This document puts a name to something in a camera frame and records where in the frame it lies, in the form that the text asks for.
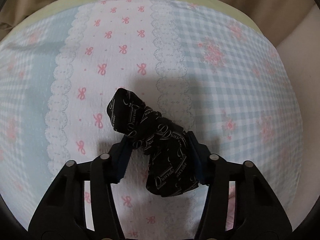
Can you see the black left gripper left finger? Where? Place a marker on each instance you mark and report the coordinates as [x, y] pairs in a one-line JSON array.
[[106, 169]]

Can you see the blue gingham floral blanket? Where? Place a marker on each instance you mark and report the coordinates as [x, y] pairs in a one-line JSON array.
[[236, 97]]

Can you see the black scrunchie with script print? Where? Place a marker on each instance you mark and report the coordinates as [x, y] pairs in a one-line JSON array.
[[173, 167]]

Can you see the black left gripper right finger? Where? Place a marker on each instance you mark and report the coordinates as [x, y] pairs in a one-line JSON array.
[[212, 173]]

